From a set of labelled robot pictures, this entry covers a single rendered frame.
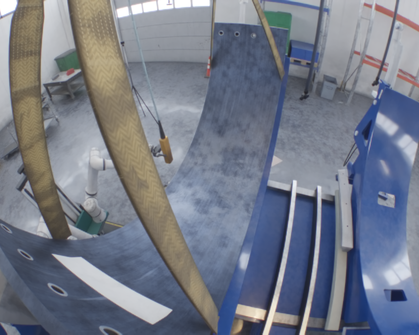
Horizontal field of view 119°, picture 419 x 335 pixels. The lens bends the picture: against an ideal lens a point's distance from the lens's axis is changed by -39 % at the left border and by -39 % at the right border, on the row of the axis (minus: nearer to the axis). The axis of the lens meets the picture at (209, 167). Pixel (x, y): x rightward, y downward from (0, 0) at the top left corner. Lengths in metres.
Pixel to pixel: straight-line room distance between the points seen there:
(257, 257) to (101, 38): 2.18
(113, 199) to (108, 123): 3.37
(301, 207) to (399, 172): 1.37
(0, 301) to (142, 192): 0.45
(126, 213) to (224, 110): 2.26
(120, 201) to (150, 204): 3.22
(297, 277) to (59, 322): 2.16
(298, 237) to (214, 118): 1.59
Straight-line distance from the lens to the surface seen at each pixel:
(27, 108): 0.60
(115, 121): 0.28
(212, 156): 1.72
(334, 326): 2.24
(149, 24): 9.09
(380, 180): 2.60
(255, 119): 1.83
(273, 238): 2.34
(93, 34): 0.31
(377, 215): 2.52
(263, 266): 2.21
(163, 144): 1.90
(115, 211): 3.46
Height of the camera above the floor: 2.67
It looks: 48 degrees down
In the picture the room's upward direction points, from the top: 3 degrees counter-clockwise
